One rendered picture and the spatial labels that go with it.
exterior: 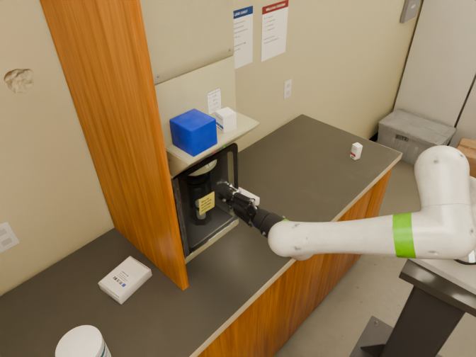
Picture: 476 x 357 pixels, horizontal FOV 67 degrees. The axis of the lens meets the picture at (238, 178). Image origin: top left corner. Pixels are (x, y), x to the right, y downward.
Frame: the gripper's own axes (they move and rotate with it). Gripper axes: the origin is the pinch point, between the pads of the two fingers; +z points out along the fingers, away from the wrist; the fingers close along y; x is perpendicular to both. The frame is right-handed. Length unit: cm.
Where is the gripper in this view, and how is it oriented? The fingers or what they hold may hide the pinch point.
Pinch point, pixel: (227, 197)
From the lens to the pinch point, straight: 139.5
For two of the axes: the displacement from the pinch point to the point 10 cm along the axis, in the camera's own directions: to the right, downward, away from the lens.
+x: -6.9, 4.6, -5.6
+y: -0.2, -7.8, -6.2
